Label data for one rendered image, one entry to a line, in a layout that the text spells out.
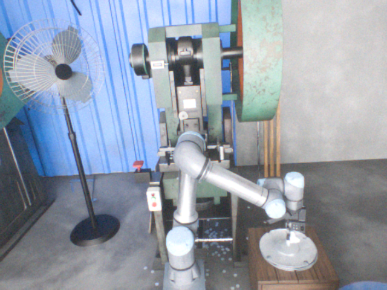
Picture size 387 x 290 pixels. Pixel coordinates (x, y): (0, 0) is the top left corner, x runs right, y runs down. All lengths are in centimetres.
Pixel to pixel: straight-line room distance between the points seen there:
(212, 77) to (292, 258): 106
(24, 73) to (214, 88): 111
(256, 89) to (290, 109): 174
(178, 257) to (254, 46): 99
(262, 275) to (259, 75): 97
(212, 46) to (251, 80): 35
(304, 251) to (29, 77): 183
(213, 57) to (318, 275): 123
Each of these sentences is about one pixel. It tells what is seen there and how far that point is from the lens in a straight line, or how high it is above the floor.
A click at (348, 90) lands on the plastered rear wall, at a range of 339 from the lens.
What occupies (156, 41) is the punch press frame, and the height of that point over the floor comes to 143.
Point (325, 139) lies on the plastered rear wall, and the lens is 348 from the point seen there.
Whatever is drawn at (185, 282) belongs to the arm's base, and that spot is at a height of 48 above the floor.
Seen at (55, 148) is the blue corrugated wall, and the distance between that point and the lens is 365.
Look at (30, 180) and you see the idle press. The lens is 311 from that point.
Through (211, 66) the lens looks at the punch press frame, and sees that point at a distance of 176.
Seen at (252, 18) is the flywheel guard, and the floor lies 151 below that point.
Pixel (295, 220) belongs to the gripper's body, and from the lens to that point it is 147.
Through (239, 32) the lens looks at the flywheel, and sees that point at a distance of 217.
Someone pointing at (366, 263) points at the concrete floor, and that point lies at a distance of 238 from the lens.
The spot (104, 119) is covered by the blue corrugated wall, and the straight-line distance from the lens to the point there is 332.
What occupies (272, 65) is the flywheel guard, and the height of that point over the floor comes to 131.
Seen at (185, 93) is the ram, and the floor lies 113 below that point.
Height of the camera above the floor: 154
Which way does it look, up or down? 23 degrees down
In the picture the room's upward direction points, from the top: 5 degrees counter-clockwise
